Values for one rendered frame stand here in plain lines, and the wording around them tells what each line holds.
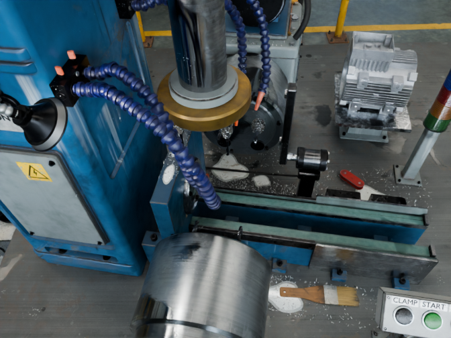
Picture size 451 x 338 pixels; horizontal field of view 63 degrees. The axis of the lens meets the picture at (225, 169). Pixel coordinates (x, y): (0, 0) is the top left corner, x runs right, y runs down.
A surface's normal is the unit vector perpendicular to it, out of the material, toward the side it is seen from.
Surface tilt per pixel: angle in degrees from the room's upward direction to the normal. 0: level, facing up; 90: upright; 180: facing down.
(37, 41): 90
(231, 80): 0
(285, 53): 90
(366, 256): 90
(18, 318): 0
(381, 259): 90
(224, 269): 21
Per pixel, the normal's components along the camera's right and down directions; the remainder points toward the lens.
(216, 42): 0.63, 0.58
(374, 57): -0.23, 0.75
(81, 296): -0.04, -0.64
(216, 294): 0.25, -0.58
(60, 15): 0.98, 0.11
